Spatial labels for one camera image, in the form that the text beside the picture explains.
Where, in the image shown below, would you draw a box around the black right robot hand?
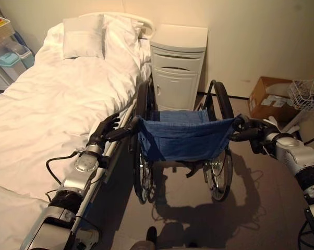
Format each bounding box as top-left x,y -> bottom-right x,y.
239,114 -> 275,155

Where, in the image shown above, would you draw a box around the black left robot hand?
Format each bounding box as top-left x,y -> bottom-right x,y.
90,112 -> 121,144

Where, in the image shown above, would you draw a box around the wheelchair with blue fabric back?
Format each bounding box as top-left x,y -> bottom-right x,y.
106,79 -> 249,205

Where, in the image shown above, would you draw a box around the hospital bed with white sheet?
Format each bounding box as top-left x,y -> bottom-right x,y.
0,12 -> 155,250

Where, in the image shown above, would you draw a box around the brown cardboard box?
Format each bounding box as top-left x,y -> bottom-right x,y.
248,76 -> 301,123

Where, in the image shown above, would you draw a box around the white folded duvet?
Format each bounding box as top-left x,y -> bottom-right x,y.
102,14 -> 150,79

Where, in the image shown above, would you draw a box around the white pillow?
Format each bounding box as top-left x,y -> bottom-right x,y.
62,14 -> 105,60

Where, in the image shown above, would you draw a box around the white bedside cabinet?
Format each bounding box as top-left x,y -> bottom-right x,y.
149,24 -> 209,112

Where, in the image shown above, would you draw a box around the clear plastic container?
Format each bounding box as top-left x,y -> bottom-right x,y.
0,41 -> 33,70

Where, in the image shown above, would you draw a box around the white trolley cart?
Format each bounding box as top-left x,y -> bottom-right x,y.
0,0 -> 34,92

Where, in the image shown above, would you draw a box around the white wire basket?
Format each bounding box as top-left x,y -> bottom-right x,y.
288,78 -> 314,111

